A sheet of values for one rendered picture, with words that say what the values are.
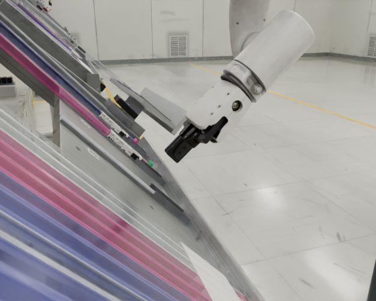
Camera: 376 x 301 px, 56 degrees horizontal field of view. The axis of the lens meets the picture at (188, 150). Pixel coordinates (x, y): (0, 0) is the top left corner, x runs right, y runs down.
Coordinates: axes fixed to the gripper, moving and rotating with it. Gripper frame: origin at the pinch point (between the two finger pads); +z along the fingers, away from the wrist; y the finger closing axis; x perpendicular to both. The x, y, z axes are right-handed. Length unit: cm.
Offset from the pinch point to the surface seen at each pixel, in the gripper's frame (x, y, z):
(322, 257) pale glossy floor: -106, 42, -8
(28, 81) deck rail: 25.4, 8.1, 9.4
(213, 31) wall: -222, 749, -231
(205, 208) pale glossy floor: -84, 97, 16
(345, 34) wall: -453, 695, -473
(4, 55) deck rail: 30.7, 8.0, 8.7
